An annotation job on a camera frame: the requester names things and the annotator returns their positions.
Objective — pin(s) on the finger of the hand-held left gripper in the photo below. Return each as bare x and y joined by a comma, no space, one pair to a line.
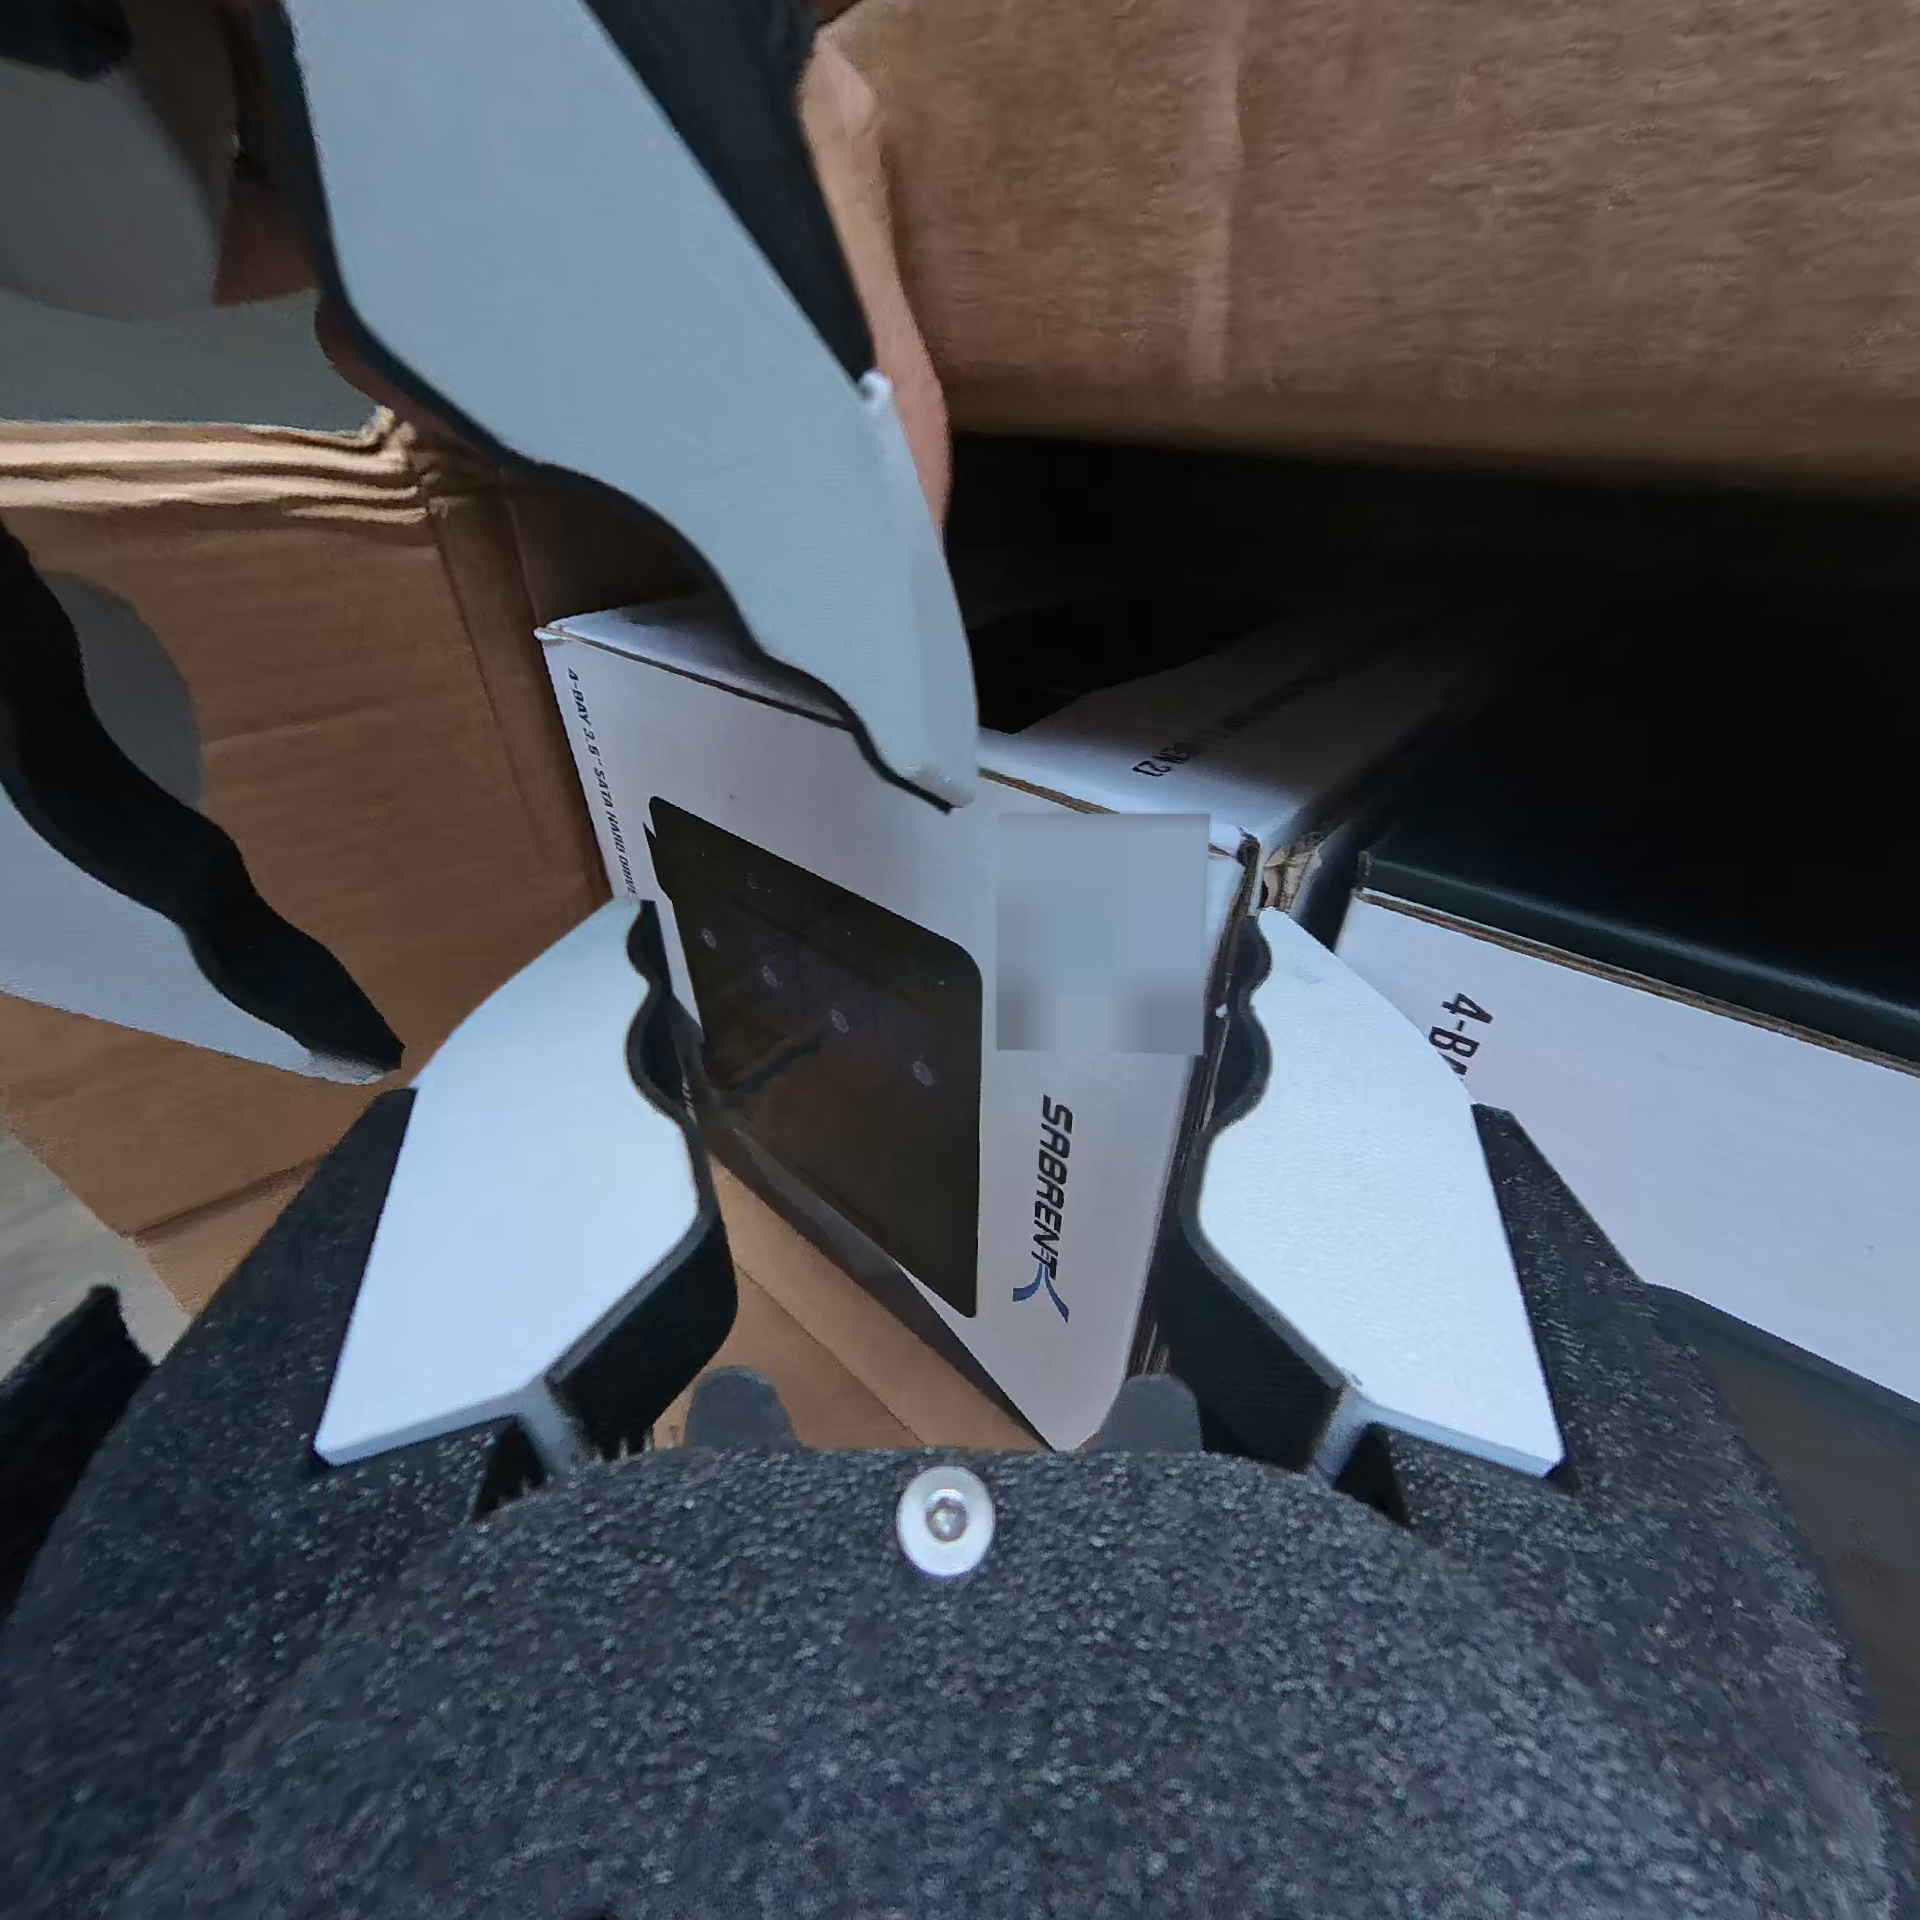
119,960
601,270

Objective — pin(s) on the brown cardboard box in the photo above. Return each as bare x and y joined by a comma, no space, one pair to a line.
1350,195

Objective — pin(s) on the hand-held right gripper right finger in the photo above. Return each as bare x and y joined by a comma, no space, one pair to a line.
1366,1214

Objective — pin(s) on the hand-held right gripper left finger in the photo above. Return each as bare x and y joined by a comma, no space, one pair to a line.
510,1214

